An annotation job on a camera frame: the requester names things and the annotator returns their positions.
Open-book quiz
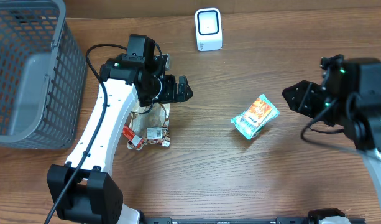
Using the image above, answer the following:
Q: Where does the right black cable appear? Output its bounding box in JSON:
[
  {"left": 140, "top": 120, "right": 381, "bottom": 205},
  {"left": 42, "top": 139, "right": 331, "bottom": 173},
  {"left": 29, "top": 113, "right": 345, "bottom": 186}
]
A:
[{"left": 300, "top": 93, "right": 381, "bottom": 166}]

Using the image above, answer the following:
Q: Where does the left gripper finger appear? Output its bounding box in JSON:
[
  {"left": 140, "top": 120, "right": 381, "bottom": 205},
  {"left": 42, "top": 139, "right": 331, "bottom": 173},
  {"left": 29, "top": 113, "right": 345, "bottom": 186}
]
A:
[
  {"left": 178, "top": 76, "right": 190, "bottom": 90},
  {"left": 177, "top": 89, "right": 193, "bottom": 102}
]

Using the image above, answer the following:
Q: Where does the beige Pantree snack pouch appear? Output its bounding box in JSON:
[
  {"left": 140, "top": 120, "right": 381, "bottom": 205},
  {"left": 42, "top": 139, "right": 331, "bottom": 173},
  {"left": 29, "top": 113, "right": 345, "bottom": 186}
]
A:
[{"left": 125, "top": 102, "right": 170, "bottom": 151}]

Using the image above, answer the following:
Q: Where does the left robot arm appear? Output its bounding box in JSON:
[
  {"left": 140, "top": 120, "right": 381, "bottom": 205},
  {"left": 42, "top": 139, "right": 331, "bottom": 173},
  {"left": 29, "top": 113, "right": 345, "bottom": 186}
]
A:
[{"left": 45, "top": 34, "right": 193, "bottom": 224}]

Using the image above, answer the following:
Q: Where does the grey plastic mesh basket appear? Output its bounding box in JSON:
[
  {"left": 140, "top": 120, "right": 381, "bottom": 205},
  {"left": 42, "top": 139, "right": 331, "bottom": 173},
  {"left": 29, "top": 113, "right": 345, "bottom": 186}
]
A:
[{"left": 0, "top": 0, "right": 87, "bottom": 149}]

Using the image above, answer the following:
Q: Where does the teal orange tissue pack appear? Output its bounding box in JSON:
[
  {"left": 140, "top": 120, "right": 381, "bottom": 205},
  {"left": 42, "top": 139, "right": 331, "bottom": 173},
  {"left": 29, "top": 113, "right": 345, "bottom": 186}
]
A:
[{"left": 231, "top": 94, "right": 280, "bottom": 140}]

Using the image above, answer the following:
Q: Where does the black cable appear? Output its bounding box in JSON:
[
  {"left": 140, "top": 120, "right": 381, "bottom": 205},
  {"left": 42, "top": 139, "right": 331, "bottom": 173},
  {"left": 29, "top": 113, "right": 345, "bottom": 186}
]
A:
[
  {"left": 44, "top": 43, "right": 129, "bottom": 224},
  {"left": 300, "top": 93, "right": 381, "bottom": 166}
]

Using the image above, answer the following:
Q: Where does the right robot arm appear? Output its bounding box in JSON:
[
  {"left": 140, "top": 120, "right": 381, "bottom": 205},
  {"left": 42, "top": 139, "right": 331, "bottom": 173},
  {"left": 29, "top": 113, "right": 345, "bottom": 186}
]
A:
[{"left": 282, "top": 54, "right": 381, "bottom": 209}]

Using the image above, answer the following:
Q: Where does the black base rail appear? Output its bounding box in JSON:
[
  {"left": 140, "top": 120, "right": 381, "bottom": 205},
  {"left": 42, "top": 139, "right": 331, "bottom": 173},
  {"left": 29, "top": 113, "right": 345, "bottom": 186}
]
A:
[{"left": 140, "top": 217, "right": 313, "bottom": 224}]

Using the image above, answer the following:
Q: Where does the white barcode scanner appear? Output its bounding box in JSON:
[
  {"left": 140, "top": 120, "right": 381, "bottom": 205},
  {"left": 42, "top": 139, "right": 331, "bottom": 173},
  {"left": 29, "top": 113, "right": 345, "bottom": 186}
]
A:
[{"left": 195, "top": 7, "right": 223, "bottom": 52}]

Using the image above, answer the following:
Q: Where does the left black cable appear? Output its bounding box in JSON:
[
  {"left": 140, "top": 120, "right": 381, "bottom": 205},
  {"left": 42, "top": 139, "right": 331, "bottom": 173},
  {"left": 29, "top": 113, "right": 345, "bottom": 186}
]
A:
[{"left": 44, "top": 43, "right": 129, "bottom": 224}]

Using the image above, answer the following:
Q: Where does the red stick sachet pack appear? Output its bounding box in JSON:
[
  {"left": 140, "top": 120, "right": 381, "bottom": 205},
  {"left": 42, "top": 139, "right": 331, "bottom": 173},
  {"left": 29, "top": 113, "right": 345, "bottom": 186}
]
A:
[{"left": 122, "top": 125, "right": 144, "bottom": 150}]

